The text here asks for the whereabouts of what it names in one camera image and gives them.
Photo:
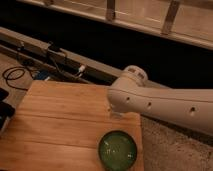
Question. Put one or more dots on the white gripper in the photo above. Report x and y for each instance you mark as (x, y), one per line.
(115, 114)

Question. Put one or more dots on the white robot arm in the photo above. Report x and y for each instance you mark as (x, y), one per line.
(190, 108)

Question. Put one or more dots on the green ceramic bowl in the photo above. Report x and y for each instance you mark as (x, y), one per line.
(117, 151)

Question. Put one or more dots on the black device at left edge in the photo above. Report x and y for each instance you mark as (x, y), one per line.
(6, 110)

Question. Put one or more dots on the white cable connector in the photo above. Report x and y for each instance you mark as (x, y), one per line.
(81, 68)

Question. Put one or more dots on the blue object under rail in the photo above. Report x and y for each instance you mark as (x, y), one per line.
(42, 75)

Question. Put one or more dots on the black clamp on rail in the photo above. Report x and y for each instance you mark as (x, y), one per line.
(53, 48)

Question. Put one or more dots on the metal rail along wall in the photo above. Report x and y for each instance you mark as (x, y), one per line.
(93, 68)

